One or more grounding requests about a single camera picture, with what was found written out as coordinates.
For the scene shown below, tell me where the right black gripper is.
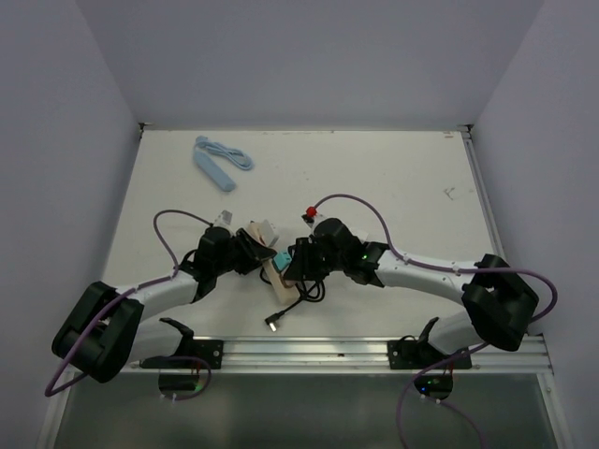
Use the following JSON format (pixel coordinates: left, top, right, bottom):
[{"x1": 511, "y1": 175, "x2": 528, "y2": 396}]
[{"x1": 285, "y1": 236, "x2": 347, "y2": 281}]

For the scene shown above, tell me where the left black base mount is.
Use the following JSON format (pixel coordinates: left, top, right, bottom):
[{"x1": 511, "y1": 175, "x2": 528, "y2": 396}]
[{"x1": 128, "y1": 317, "x2": 224, "y2": 369}]

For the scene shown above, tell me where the right aluminium side rail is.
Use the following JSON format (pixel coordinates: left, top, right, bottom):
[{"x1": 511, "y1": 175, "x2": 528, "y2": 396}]
[{"x1": 458, "y1": 123, "x2": 528, "y2": 336}]

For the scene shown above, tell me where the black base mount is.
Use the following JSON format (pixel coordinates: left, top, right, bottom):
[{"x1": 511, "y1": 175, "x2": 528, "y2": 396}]
[
  {"x1": 387, "y1": 314, "x2": 479, "y2": 369},
  {"x1": 128, "y1": 317, "x2": 224, "y2": 369}
]

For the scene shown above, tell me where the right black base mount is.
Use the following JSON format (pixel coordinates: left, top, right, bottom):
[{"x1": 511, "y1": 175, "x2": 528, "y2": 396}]
[{"x1": 387, "y1": 314, "x2": 479, "y2": 369}]

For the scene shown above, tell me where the white plug adapter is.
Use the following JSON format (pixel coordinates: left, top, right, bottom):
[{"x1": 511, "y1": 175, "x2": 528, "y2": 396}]
[
  {"x1": 257, "y1": 220, "x2": 280, "y2": 247},
  {"x1": 355, "y1": 229, "x2": 369, "y2": 241}
]

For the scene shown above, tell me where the light blue cord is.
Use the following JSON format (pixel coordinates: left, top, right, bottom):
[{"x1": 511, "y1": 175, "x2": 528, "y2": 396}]
[{"x1": 194, "y1": 135, "x2": 256, "y2": 173}]

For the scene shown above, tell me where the cyan plug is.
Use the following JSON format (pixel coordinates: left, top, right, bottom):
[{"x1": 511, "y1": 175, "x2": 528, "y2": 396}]
[{"x1": 271, "y1": 251, "x2": 292, "y2": 273}]

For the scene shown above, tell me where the black power cord with plug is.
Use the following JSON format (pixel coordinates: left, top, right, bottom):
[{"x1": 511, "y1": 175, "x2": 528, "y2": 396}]
[{"x1": 265, "y1": 275, "x2": 327, "y2": 333}]

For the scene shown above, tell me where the aluminium mounting rail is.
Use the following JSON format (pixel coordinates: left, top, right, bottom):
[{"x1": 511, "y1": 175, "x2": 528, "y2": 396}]
[{"x1": 69, "y1": 334, "x2": 556, "y2": 375}]

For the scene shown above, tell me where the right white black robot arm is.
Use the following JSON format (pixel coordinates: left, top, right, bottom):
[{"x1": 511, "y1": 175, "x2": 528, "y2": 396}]
[{"x1": 283, "y1": 218, "x2": 539, "y2": 368}]

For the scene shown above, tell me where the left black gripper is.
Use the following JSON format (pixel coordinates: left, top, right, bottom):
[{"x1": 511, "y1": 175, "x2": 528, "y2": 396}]
[{"x1": 212, "y1": 227, "x2": 272, "y2": 275}]

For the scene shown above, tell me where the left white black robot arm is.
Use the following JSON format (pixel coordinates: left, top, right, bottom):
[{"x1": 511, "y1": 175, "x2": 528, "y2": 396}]
[{"x1": 51, "y1": 226, "x2": 276, "y2": 384}]

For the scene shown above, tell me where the beige red power strip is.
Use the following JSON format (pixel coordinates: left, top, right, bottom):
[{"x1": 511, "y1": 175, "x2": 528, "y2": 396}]
[{"x1": 247, "y1": 222, "x2": 299, "y2": 306}]

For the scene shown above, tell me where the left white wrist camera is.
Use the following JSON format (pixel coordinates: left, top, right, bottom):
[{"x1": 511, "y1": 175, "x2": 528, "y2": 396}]
[{"x1": 212, "y1": 210, "x2": 233, "y2": 229}]

